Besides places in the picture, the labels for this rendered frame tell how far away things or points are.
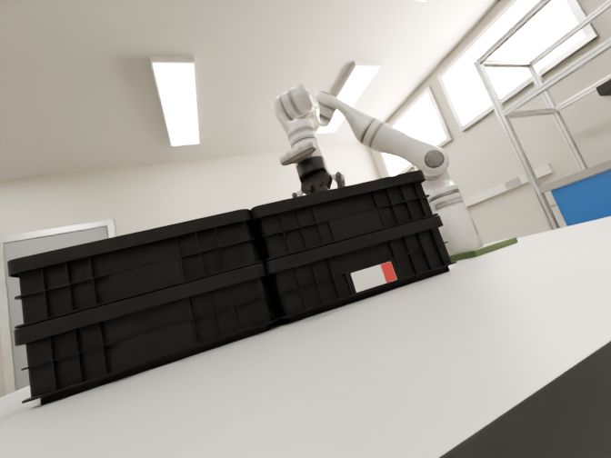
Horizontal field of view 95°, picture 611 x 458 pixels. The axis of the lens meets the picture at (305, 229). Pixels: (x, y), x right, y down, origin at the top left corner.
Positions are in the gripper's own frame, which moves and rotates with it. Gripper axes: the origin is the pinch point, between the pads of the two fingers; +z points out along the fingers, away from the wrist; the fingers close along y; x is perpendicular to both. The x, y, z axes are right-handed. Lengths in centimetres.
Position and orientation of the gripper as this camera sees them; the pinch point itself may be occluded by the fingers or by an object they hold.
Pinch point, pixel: (326, 217)
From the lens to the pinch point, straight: 66.5
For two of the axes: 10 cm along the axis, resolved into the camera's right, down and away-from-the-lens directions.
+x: -4.7, -0.3, -8.8
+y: -8.4, 3.3, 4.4
